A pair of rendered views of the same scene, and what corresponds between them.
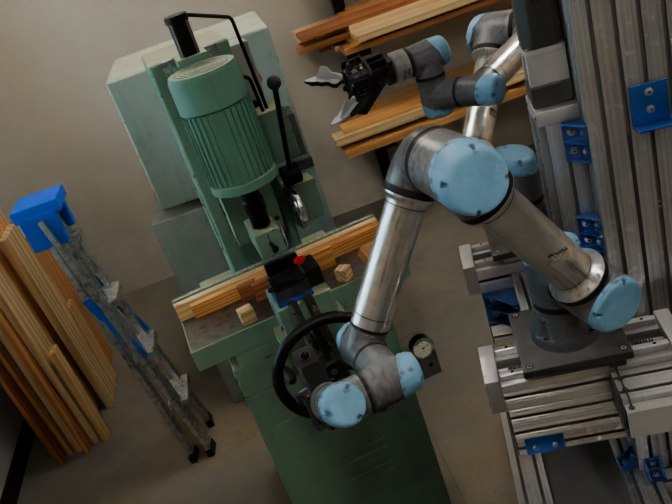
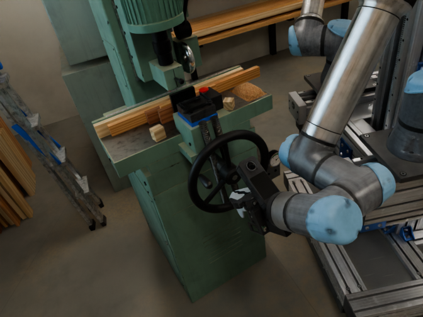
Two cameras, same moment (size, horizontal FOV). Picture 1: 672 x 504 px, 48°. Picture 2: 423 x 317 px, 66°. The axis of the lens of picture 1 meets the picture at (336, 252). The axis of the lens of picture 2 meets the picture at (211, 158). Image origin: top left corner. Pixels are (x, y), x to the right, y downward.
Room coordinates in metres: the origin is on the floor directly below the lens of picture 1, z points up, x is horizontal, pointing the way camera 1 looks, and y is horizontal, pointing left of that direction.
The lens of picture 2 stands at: (0.75, 0.32, 1.46)
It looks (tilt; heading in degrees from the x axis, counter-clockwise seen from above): 37 degrees down; 347
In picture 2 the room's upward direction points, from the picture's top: 11 degrees counter-clockwise
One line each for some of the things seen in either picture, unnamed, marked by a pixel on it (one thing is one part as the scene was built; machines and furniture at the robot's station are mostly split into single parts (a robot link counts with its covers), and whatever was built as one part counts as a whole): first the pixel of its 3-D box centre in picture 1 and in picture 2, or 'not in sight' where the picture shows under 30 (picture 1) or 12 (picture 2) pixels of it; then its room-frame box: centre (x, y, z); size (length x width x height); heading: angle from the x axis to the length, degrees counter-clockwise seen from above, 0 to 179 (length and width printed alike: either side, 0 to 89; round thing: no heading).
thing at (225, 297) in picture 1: (299, 265); (190, 98); (1.83, 0.11, 0.92); 0.62 x 0.02 x 0.04; 100
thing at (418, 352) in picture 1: (421, 348); (273, 159); (1.65, -0.13, 0.65); 0.06 x 0.04 x 0.08; 100
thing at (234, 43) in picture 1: (243, 69); not in sight; (2.16, 0.08, 1.40); 0.10 x 0.06 x 0.16; 10
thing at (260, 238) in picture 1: (266, 236); (167, 74); (1.83, 0.16, 1.03); 0.14 x 0.07 x 0.09; 10
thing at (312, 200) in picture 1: (303, 198); (186, 51); (2.03, 0.04, 1.02); 0.09 x 0.07 x 0.12; 100
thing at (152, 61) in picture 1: (228, 166); (131, 22); (2.10, 0.22, 1.16); 0.22 x 0.22 x 0.72; 10
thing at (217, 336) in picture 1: (298, 304); (193, 126); (1.71, 0.14, 0.87); 0.61 x 0.30 x 0.06; 100
